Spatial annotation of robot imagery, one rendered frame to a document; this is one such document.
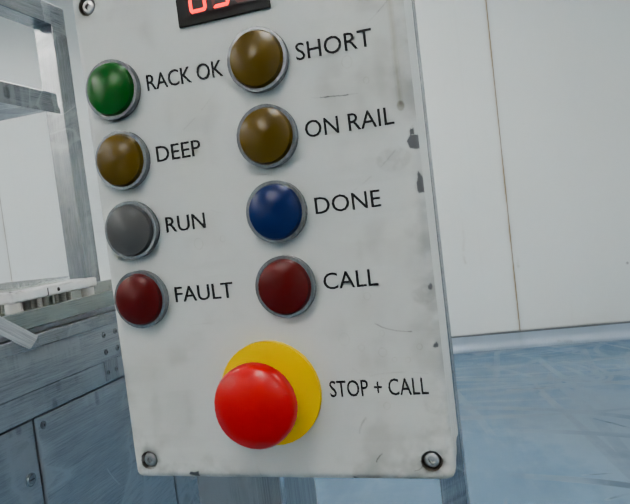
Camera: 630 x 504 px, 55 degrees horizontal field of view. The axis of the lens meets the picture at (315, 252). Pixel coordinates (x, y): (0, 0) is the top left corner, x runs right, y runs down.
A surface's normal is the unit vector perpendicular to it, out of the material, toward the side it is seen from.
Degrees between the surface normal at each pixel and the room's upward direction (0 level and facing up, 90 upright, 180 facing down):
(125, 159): 90
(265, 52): 90
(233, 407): 89
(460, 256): 90
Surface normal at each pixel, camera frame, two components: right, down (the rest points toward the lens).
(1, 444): 0.95, -0.10
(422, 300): -0.29, 0.08
